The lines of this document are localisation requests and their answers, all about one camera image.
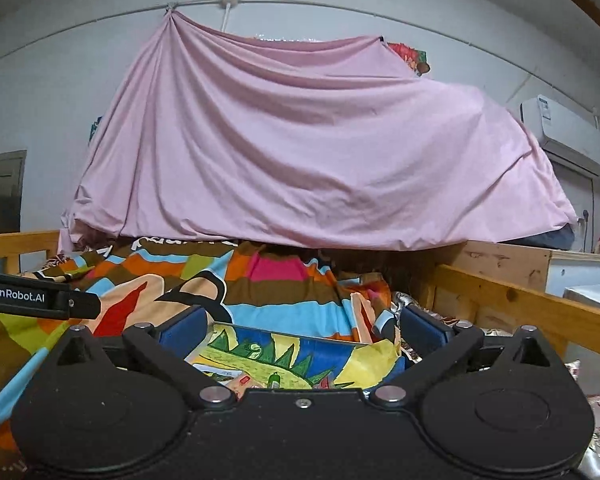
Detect white wall air conditioner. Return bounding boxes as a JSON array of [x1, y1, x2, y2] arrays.
[[520, 94, 600, 179]]

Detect colourful cartoon monkey blanket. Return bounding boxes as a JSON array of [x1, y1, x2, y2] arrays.
[[0, 236, 402, 479]]

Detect illustrated cardboard snack box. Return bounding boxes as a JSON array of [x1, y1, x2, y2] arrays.
[[185, 323, 407, 391]]

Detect grey door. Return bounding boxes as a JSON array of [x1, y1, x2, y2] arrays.
[[0, 150, 27, 234]]

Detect pink draped sheet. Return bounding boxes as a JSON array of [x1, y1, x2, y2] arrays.
[[59, 11, 577, 250]]

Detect wooden cabinet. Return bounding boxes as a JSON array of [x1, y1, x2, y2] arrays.
[[431, 240, 600, 297]]

